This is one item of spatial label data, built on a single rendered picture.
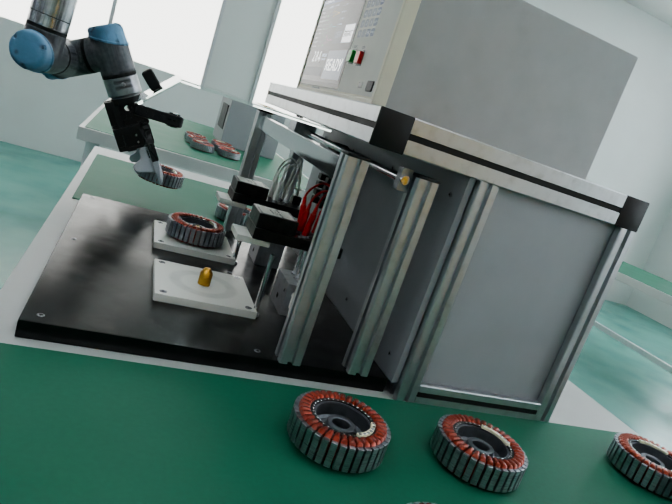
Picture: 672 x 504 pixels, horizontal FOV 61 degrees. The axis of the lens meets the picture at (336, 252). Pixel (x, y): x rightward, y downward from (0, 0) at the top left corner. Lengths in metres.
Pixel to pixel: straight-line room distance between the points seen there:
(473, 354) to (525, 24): 0.47
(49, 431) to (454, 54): 0.66
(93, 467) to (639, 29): 7.46
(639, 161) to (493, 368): 7.20
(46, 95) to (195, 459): 5.19
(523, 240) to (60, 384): 0.60
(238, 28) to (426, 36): 4.85
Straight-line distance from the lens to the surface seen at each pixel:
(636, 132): 7.87
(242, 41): 5.62
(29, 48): 1.28
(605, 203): 0.87
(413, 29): 0.81
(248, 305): 0.87
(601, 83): 0.98
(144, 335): 0.73
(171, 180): 1.41
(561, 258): 0.87
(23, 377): 0.65
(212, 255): 1.07
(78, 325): 0.72
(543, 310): 0.89
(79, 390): 0.64
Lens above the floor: 1.08
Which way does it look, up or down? 12 degrees down
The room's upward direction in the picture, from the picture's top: 19 degrees clockwise
